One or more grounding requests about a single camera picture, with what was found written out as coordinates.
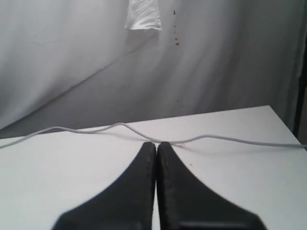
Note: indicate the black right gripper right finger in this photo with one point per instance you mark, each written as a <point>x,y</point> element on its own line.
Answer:
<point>185,203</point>

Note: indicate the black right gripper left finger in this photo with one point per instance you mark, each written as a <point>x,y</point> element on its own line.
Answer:
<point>127,204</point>

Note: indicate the grey backdrop cloth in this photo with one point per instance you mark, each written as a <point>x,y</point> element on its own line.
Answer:
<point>72,63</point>

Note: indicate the black stand pole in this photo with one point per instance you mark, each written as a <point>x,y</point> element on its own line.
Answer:
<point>300,70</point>

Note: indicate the white hanging cloth piece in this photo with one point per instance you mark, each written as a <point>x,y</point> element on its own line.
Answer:
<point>143,15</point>

